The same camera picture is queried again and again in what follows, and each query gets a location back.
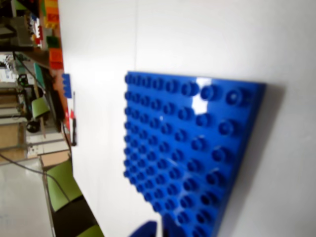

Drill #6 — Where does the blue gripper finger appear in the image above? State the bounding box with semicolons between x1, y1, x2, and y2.
128;220;158;237
160;214;179;237

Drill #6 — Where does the small blue block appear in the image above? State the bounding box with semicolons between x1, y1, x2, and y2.
62;73;71;98

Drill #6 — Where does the orange translucent block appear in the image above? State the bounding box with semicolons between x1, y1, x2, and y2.
48;48;65;70

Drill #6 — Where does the dark green translucent block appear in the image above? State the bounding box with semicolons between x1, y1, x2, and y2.
46;36;61;49

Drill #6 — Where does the red and white block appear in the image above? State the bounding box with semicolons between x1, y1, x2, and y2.
34;24;44;46

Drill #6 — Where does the orange and yellow block stack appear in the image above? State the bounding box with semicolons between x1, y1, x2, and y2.
43;0;60;28

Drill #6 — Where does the blue 8x8 studded baseplate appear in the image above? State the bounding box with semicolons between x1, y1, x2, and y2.
123;71;267;237

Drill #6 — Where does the large green chair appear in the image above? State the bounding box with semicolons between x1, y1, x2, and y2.
45;159;106;237

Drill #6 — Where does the small red piece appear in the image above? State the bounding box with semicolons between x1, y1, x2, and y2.
65;109;75;124

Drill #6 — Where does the black-handled screwdriver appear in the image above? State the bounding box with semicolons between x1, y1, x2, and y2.
71;91;78;147

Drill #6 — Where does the grey floor cable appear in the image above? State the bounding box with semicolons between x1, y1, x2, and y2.
0;152;72;200

